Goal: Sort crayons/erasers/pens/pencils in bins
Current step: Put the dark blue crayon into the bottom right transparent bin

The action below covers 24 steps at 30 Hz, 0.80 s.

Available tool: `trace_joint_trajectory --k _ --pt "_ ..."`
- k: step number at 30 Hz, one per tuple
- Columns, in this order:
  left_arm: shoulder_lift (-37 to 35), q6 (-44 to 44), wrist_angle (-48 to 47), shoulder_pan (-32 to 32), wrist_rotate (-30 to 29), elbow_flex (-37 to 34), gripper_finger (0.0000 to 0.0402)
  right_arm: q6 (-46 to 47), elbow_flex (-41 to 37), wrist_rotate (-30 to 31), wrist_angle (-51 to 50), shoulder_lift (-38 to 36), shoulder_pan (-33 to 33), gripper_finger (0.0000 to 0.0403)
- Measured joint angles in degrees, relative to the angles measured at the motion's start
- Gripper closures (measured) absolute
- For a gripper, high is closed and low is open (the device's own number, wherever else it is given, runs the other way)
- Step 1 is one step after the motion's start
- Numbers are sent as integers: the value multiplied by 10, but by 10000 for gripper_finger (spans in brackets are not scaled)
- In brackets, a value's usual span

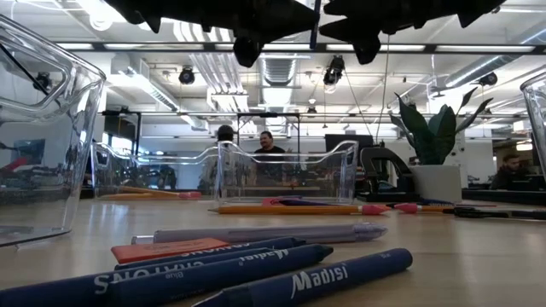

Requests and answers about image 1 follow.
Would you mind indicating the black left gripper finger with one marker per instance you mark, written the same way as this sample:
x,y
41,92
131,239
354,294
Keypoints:
x,y
290,17

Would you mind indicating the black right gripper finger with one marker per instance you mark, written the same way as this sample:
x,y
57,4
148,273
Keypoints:
x,y
350,19

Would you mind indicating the yellow pencil pink eraser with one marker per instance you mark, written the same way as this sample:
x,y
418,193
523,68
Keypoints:
x,y
189,195
298,210
149,191
407,208

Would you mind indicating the pink rectangular eraser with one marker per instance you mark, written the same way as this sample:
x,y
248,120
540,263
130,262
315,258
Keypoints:
x,y
273,200

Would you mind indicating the black ballpoint pen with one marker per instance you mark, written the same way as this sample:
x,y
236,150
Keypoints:
x,y
482,212

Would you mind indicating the grey translucent pen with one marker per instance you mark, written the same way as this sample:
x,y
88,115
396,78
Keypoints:
x,y
256,233

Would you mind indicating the red rectangular eraser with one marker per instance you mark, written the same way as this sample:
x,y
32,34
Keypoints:
x,y
170,249

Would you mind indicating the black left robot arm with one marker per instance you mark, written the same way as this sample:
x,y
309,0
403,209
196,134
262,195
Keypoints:
x,y
141,6

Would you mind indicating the black overhead rig crossbar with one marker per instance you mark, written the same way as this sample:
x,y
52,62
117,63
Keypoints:
x,y
431,48

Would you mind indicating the black ceiling spotlight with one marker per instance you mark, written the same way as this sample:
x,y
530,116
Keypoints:
x,y
488,79
186,76
334,70
42,81

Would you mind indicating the person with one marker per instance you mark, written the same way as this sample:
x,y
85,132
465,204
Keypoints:
x,y
225,133
268,140
509,172

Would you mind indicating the black computer monitor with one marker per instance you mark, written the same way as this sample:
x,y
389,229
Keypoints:
x,y
347,143

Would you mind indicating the green leafy plant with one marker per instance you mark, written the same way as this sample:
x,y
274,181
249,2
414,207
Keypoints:
x,y
431,136

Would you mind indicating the black desk hole punch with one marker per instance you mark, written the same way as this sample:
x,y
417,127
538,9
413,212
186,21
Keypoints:
x,y
375,166

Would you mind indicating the clear plastic bin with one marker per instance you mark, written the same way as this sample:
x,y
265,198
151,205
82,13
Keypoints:
x,y
149,170
51,170
536,111
298,179

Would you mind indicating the white plant pot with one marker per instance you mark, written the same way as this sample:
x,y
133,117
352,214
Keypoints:
x,y
435,183

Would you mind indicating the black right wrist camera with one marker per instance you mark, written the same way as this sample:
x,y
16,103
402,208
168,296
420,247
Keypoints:
x,y
367,50

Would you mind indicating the silver ceiling duct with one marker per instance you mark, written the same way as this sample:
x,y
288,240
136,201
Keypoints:
x,y
279,70

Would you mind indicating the white ceiling duct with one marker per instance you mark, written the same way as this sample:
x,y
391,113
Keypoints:
x,y
149,91

